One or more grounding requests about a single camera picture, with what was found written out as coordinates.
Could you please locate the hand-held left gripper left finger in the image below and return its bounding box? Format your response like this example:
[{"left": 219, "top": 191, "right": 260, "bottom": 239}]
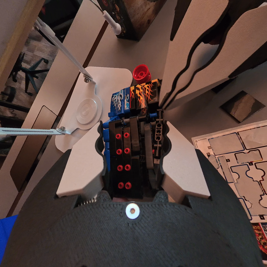
[{"left": 56, "top": 121, "right": 109, "bottom": 199}]

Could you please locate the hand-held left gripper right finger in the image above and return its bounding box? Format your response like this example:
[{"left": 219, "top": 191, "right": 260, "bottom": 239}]
[{"left": 160, "top": 121, "right": 211, "bottom": 203}]

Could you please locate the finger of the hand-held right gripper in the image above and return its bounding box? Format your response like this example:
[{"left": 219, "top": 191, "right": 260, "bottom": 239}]
[
  {"left": 158, "top": 0, "right": 230, "bottom": 108},
  {"left": 162, "top": 3, "right": 267, "bottom": 110}
]

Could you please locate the black brick beam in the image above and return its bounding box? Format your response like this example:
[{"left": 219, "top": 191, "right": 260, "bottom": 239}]
[{"left": 154, "top": 109, "right": 165, "bottom": 147}]

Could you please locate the blue black toy brick truck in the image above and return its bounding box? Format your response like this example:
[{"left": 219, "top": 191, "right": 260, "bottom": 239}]
[{"left": 103, "top": 79, "right": 167, "bottom": 199}]

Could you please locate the sticker sheet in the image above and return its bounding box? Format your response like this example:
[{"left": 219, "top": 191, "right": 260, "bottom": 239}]
[{"left": 191, "top": 120, "right": 267, "bottom": 258}]

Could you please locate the brick set box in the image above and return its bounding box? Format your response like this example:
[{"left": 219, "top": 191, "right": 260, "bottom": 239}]
[{"left": 97, "top": 0, "right": 167, "bottom": 41}]

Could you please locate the white book stand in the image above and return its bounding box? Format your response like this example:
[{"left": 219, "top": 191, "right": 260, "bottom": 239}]
[{"left": 0, "top": 0, "right": 133, "bottom": 154}]

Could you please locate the red wheel rim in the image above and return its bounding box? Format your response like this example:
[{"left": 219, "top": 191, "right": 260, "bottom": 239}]
[{"left": 132, "top": 64, "right": 152, "bottom": 81}]

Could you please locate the blue storage bin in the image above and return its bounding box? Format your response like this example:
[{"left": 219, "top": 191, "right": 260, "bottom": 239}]
[{"left": 0, "top": 215, "right": 19, "bottom": 260}]

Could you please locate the black office chair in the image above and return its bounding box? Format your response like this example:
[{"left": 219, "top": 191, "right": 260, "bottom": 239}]
[{"left": 8, "top": 52, "right": 50, "bottom": 96}]

